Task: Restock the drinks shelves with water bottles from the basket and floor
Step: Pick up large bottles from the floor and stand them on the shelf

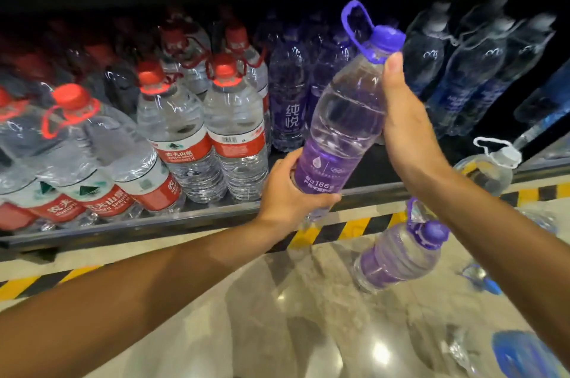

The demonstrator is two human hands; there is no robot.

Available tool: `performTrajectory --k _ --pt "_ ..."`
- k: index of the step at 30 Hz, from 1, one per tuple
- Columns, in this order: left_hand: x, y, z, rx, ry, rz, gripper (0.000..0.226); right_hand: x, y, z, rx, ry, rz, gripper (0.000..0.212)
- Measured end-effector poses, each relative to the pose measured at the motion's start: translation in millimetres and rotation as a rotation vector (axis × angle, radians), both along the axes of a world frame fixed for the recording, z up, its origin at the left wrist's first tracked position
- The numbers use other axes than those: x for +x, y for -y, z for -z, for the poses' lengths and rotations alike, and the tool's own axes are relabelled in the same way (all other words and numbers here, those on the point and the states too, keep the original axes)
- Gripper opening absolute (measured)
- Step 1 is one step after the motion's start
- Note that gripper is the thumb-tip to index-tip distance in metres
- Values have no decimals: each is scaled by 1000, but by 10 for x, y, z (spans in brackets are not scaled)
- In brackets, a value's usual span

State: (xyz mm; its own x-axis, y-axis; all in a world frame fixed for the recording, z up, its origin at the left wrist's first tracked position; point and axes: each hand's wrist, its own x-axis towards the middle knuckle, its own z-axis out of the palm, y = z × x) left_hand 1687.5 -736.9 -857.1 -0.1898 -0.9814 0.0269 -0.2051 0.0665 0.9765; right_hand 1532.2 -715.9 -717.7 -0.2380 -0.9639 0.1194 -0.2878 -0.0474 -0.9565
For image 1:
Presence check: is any person's right hand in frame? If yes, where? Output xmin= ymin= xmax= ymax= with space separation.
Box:
xmin=381 ymin=51 xmax=453 ymax=198

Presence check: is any person's left hand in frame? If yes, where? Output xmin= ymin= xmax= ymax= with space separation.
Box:
xmin=256 ymin=148 xmax=343 ymax=243

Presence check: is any white-cap Aquafina large bottle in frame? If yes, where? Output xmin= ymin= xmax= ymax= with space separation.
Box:
xmin=454 ymin=136 xmax=523 ymax=197

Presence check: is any blue-cap large water bottle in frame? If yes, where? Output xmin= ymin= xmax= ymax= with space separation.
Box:
xmin=461 ymin=207 xmax=558 ymax=297

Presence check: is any person's right forearm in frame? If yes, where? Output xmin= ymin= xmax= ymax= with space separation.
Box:
xmin=414 ymin=164 xmax=570 ymax=370

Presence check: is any person's left forearm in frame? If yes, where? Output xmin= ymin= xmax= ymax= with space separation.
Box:
xmin=0 ymin=217 xmax=286 ymax=378

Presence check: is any large blue cap water bottle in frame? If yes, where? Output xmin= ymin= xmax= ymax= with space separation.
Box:
xmin=512 ymin=59 xmax=570 ymax=151

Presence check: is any cluster of blue label large bottles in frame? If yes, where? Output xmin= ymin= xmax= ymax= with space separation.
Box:
xmin=403 ymin=0 xmax=558 ymax=138

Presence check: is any row of small red cap bottles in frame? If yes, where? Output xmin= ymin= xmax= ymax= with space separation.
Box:
xmin=0 ymin=7 xmax=273 ymax=234

